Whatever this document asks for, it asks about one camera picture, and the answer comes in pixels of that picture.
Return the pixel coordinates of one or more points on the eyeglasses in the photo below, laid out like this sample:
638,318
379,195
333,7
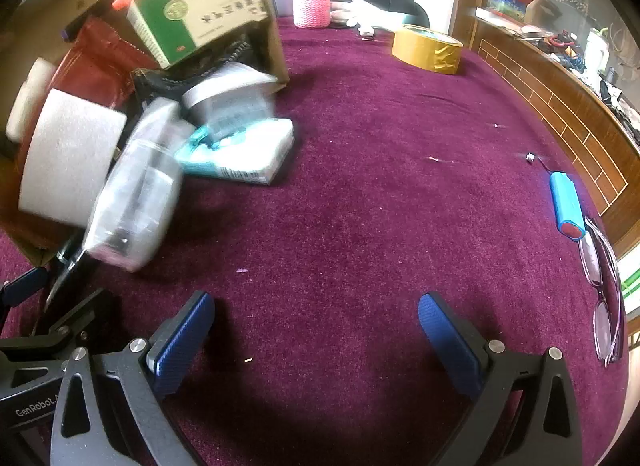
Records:
605,326

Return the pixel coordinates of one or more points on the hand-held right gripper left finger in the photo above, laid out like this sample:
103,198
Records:
182,341

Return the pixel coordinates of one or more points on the teal tissue pack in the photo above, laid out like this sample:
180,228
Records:
250,155

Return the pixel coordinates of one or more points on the white cloth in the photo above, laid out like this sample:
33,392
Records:
365,13

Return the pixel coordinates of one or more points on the wooden brick-pattern cabinet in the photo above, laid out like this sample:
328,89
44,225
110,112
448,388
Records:
550,90

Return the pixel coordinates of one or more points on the blue battery pack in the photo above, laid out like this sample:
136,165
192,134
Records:
566,206

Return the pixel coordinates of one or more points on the brown cardboard box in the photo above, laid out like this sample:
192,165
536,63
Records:
274,45

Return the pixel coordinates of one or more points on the black leather sofa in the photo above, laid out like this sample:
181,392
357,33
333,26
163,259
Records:
395,0

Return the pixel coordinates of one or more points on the green and white medicine box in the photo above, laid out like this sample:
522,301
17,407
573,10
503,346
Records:
200,10

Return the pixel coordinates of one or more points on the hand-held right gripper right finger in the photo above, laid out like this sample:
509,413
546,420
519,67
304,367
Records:
447,346

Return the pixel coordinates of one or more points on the yellow tape roll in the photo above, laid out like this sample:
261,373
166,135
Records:
425,58

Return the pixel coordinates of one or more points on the white plastic packet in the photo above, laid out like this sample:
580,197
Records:
230,95

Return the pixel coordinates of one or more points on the clear plastic container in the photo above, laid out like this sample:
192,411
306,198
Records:
135,196

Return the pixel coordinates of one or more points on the white foam roll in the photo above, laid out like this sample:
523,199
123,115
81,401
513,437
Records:
70,155

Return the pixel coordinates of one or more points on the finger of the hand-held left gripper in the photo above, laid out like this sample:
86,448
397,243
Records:
80,318
22,286

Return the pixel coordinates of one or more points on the red foil packet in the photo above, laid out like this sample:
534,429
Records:
100,65

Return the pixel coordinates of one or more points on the colourful gift box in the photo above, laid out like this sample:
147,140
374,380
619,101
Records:
507,0

